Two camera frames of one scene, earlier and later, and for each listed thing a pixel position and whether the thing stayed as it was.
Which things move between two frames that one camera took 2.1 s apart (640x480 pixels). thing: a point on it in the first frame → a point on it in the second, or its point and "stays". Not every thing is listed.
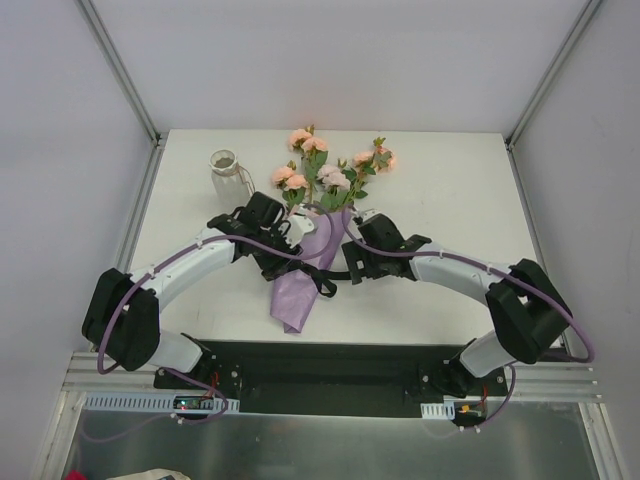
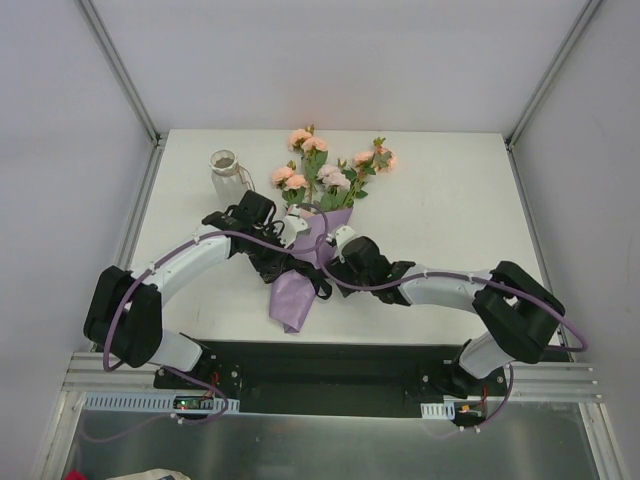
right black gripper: [357, 262] → [331, 270]
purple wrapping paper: [294, 289] stays
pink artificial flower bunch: [335, 186] stays
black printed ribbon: [322, 278] stays
